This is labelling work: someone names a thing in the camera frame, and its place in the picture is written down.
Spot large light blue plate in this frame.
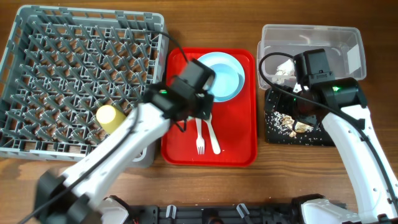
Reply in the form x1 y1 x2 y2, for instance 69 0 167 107
198 52 245 96

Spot small light blue bowl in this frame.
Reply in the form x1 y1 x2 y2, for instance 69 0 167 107
210 63 239 102

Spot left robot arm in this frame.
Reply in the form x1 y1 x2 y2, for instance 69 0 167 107
21 59 216 223

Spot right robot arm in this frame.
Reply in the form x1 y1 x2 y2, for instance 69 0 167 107
259 49 397 223

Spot white plastic spoon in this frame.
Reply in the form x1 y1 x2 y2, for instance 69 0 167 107
205 114 221 154

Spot clear plastic bin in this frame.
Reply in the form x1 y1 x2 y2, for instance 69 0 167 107
257 24 366 80

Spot yellow cup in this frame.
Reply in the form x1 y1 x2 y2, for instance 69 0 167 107
96 105 126 134

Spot grey dishwasher rack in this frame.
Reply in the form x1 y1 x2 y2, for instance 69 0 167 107
1 5 169 161

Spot red plastic tray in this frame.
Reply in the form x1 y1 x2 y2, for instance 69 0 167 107
161 47 257 167

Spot black tray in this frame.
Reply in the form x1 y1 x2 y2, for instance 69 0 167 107
264 87 336 147

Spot white plastic fork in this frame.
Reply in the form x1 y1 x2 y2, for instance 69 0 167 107
195 118 205 155

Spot crumpled white tissue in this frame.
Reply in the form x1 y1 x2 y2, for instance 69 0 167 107
272 59 295 85

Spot food scraps and rice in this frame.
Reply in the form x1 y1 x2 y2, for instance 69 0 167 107
267 111 315 138

